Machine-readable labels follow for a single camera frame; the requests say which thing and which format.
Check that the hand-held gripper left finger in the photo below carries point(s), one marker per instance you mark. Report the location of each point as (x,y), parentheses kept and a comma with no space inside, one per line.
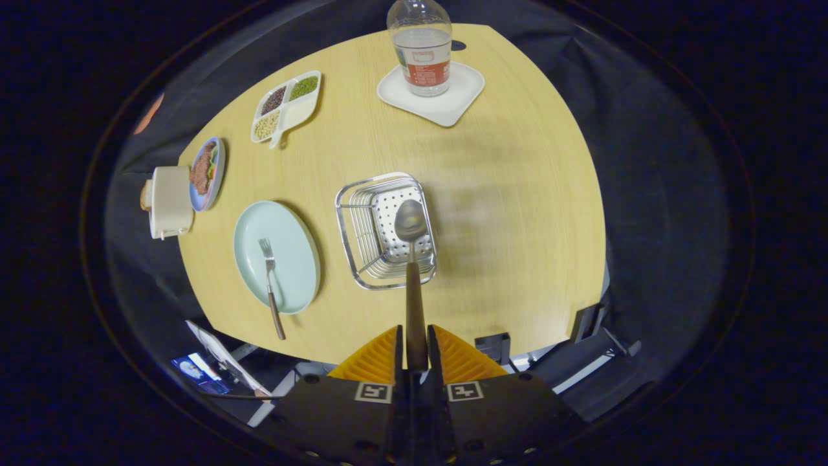
(349,414)

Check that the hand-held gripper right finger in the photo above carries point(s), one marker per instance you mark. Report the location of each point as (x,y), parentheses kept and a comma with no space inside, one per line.
(498,414)

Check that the black table clamp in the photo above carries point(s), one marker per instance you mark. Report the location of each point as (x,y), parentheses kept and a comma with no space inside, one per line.
(585,322)
(493,348)

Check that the black office chair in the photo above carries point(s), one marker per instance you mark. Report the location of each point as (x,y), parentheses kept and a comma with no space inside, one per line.
(569,362)

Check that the white board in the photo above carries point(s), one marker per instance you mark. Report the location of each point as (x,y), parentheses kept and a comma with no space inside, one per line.
(223,356)

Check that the lit screen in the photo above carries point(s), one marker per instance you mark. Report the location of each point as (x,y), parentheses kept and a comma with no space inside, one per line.
(197,374)

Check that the light green plate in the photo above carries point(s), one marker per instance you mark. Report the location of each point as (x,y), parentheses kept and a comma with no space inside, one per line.
(294,259)

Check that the blue plate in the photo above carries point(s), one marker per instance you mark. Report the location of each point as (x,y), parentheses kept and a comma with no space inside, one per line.
(218,178)

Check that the white toaster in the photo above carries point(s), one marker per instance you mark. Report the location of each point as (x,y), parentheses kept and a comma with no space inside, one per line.
(171,200)

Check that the meat and vegetable sandwich filling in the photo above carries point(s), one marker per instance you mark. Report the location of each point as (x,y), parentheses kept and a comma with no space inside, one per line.
(202,171)

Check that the bread slice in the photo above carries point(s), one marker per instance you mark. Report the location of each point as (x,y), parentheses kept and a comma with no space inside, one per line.
(146,194)

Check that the white divided dish with beans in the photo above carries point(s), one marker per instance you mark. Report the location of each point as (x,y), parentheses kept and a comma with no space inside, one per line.
(299,110)

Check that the white square tray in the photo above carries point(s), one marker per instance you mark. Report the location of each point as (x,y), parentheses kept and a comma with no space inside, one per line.
(460,103)

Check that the clear water bottle red label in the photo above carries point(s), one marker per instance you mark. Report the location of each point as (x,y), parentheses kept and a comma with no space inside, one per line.
(422,58)

